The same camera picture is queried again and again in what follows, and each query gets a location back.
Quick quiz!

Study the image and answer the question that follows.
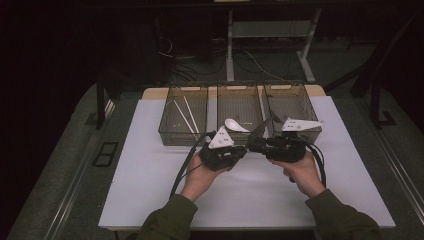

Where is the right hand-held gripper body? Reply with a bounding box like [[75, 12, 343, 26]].
[[263, 118, 325, 164]]

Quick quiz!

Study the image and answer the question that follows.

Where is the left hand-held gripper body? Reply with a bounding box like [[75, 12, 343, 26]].
[[199, 125, 243, 172]]

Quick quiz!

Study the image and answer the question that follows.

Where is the metal knife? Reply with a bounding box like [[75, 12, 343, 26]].
[[247, 115, 276, 145]]

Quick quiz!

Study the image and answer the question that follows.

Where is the white ceramic spoon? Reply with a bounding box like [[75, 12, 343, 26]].
[[223, 118, 251, 134]]

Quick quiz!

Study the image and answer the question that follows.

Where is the transparent grey plastic bin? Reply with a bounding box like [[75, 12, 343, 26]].
[[158, 84, 209, 147], [263, 82, 323, 146], [216, 83, 266, 146]]

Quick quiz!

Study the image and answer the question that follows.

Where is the white chopstick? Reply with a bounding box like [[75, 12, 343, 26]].
[[183, 95, 203, 136], [172, 99, 198, 136]]

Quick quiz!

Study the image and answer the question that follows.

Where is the person's left hand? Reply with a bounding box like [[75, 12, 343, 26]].
[[180, 152, 228, 203]]

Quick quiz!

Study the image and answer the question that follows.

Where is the person's right hand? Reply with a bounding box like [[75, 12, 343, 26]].
[[269, 150, 327, 200]]

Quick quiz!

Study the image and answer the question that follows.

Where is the tan wooden board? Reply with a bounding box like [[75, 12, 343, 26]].
[[142, 84, 327, 101]]

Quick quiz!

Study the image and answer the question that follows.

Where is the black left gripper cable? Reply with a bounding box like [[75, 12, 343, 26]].
[[169, 131, 217, 200]]

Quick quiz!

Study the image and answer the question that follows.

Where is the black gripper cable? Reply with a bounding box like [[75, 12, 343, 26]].
[[169, 131, 217, 200], [303, 142, 328, 188]]

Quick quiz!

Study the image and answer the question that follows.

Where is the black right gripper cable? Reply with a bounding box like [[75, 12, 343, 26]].
[[303, 142, 328, 188]]

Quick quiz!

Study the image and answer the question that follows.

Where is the white floor cable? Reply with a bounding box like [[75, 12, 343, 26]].
[[242, 49, 285, 82]]

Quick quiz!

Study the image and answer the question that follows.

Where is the white metal stand frame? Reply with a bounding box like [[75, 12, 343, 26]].
[[225, 8, 323, 84]]

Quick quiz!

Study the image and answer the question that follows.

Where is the metal floor rail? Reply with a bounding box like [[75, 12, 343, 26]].
[[358, 99, 424, 216], [43, 99, 116, 240]]

